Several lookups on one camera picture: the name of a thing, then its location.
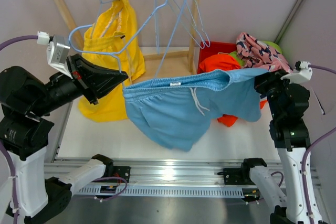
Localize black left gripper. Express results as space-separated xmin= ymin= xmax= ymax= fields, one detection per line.
xmin=27 ymin=52 xmax=127 ymax=118

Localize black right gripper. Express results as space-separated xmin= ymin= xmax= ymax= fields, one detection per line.
xmin=254 ymin=69 xmax=295 ymax=119

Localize pink patterned shorts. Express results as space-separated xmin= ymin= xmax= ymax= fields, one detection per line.
xmin=235 ymin=31 xmax=294 ymax=74

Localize lime green shorts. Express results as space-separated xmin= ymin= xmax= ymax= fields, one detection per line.
xmin=228 ymin=40 xmax=283 ymax=69

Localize orange shorts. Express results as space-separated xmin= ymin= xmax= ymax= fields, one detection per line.
xmin=191 ymin=54 xmax=267 ymax=127

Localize light blue shorts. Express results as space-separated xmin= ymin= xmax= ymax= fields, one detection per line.
xmin=123 ymin=68 xmax=266 ymax=152

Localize blue hanger of pink shorts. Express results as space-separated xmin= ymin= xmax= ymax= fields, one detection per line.
xmin=153 ymin=0 xmax=160 ymax=54

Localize blue hanger of green shorts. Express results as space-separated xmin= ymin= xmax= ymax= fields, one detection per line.
xmin=164 ymin=0 xmax=210 ymax=49

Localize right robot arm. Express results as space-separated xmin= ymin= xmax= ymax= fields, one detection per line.
xmin=218 ymin=70 xmax=324 ymax=223

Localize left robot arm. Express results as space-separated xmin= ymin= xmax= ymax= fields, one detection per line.
xmin=1 ymin=54 xmax=128 ymax=223

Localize yellow shorts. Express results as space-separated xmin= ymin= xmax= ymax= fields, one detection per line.
xmin=78 ymin=0 xmax=145 ymax=123

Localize blue hanger of yellow shorts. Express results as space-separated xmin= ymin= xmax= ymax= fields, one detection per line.
xmin=92 ymin=0 xmax=117 ymax=31

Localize wooden clothes rack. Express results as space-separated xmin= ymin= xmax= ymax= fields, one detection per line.
xmin=54 ymin=0 xmax=201 ymax=81

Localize red plastic bin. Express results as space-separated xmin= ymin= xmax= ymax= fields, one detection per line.
xmin=197 ymin=41 xmax=236 ymax=73

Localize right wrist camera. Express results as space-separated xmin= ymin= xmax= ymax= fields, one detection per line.
xmin=280 ymin=61 xmax=312 ymax=84

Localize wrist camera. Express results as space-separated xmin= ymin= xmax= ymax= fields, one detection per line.
xmin=280 ymin=61 xmax=312 ymax=84
xmin=37 ymin=31 xmax=72 ymax=79

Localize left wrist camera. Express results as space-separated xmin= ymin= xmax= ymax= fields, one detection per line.
xmin=37 ymin=31 xmax=72 ymax=79

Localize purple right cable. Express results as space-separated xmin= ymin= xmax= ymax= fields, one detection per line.
xmin=300 ymin=64 xmax=336 ymax=224

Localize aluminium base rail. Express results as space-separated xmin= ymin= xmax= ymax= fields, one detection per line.
xmin=43 ymin=158 xmax=322 ymax=198

